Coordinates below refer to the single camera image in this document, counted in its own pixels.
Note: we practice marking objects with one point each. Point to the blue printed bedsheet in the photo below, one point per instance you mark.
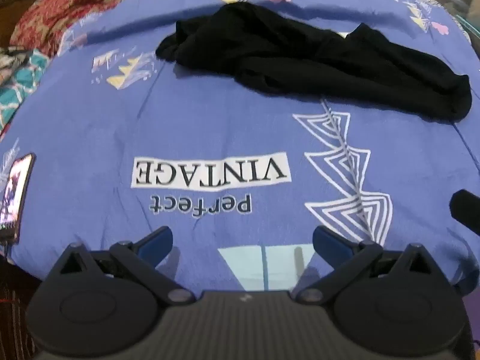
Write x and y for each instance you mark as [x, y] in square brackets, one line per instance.
[225, 127]

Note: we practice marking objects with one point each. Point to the black pants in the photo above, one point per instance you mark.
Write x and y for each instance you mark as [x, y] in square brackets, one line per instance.
[300, 63]

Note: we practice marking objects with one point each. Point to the grey floral cloth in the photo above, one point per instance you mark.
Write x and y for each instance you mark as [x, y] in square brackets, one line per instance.
[11, 60]

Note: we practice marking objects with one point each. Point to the smartphone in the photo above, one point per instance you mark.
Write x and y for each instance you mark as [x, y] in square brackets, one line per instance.
[13, 191]

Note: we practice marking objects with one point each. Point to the red floral blanket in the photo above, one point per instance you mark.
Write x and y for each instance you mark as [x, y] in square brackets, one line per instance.
[63, 7]

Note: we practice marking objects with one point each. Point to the teal patterned cloth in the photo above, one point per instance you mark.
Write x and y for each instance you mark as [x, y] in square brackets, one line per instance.
[24, 82]

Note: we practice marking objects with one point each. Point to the wooden headboard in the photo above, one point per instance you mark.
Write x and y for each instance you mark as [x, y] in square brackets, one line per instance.
[15, 11]

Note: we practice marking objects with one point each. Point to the dark striped cloth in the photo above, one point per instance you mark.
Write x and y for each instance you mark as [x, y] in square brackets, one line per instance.
[15, 307]

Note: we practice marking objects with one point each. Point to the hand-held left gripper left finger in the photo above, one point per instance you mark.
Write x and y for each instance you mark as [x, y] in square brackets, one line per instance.
[155, 243]

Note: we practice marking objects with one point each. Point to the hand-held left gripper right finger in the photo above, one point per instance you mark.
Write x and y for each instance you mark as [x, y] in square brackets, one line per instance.
[330, 243]

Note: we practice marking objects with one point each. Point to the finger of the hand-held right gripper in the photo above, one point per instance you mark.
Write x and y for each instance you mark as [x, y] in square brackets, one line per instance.
[465, 208]

